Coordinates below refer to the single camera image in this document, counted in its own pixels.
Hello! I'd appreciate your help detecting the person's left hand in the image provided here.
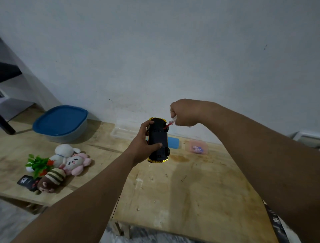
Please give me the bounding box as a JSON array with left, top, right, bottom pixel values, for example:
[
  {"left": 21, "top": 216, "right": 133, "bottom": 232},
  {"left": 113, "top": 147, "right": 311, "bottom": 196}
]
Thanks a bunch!
[{"left": 126, "top": 120, "right": 163, "bottom": 165}]

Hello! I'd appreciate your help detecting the person's right hand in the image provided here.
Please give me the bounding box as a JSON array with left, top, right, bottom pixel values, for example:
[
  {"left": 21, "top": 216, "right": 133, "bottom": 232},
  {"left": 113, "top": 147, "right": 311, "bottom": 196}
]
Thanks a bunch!
[{"left": 170, "top": 99, "right": 218, "bottom": 127}]

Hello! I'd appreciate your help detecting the black yellow toy car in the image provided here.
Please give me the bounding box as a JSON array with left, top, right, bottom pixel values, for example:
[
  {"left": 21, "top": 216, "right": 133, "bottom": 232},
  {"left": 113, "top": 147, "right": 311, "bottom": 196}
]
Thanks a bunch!
[{"left": 146, "top": 117, "right": 171, "bottom": 164}]

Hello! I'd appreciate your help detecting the clear red screwdriver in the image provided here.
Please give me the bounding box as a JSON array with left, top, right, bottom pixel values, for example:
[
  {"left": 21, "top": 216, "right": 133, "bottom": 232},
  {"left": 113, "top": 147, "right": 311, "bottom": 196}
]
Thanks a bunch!
[{"left": 163, "top": 115, "right": 177, "bottom": 130}]

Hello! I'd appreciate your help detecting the person's right forearm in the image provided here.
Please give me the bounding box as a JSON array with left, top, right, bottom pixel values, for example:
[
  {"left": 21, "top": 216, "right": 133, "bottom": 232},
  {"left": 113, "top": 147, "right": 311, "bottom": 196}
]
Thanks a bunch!
[{"left": 196, "top": 101, "right": 320, "bottom": 243}]

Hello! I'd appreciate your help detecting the person's left forearm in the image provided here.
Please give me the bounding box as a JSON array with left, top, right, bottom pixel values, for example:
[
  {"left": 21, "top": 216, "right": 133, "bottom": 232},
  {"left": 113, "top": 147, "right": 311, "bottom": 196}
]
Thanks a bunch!
[{"left": 11, "top": 146, "right": 138, "bottom": 243}]

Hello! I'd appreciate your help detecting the blue box lid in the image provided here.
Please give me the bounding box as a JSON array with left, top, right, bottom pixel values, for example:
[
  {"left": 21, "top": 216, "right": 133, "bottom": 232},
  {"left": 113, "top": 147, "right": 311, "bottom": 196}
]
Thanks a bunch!
[{"left": 167, "top": 136, "right": 180, "bottom": 150}]

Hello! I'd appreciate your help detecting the clear plastic box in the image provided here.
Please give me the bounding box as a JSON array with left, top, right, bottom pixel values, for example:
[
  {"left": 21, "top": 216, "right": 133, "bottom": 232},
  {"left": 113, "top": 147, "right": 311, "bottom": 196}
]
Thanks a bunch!
[{"left": 110, "top": 119, "right": 140, "bottom": 141}]

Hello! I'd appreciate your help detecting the small pink plastic case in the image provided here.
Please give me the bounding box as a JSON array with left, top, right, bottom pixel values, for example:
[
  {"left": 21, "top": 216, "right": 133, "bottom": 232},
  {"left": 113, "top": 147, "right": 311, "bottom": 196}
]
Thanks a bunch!
[{"left": 185, "top": 140, "right": 209, "bottom": 155}]

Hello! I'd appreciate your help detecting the pink grey plush toy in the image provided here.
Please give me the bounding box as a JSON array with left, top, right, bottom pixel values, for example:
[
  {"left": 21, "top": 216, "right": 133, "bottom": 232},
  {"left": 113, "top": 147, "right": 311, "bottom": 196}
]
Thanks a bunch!
[{"left": 59, "top": 153, "right": 92, "bottom": 176}]

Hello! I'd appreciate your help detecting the white plush toy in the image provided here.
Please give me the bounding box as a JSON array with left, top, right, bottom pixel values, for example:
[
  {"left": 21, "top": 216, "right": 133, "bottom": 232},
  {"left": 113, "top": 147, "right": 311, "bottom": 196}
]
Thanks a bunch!
[{"left": 26, "top": 144, "right": 81, "bottom": 173}]

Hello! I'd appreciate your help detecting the blue lidded plastic container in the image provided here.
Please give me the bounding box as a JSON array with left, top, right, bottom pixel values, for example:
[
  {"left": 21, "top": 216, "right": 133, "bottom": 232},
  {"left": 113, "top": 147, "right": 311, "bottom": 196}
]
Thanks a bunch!
[{"left": 32, "top": 105, "right": 89, "bottom": 144}]

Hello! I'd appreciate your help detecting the brown striped plush toy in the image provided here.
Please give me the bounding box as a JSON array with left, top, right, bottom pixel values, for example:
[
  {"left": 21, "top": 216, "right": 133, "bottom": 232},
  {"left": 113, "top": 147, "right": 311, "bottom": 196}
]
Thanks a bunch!
[{"left": 37, "top": 168, "right": 66, "bottom": 193}]

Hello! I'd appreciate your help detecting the small artificial green plant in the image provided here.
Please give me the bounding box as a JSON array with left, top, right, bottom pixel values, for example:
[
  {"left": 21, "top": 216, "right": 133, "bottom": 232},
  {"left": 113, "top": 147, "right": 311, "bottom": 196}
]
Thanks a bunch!
[{"left": 25, "top": 154, "right": 55, "bottom": 179}]

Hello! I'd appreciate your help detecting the black printed card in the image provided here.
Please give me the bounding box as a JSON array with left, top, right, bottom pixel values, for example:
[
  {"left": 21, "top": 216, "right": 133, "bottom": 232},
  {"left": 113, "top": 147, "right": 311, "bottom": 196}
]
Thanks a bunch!
[{"left": 17, "top": 175, "right": 42, "bottom": 192}]

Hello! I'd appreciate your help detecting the white plastic object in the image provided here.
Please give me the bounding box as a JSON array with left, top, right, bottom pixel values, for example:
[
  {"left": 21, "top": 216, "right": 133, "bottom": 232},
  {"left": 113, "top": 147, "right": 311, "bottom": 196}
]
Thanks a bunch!
[{"left": 292, "top": 130, "right": 320, "bottom": 149}]

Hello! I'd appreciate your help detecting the black printed box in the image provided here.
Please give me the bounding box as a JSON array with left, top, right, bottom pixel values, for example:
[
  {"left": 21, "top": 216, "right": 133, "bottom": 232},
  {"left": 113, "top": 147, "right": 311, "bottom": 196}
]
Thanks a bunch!
[{"left": 262, "top": 199, "right": 290, "bottom": 243}]

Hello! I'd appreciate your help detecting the dark chair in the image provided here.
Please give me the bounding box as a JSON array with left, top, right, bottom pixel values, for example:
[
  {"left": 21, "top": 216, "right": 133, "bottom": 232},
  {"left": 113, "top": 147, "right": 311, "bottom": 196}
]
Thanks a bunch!
[{"left": 0, "top": 38, "right": 35, "bottom": 136}]

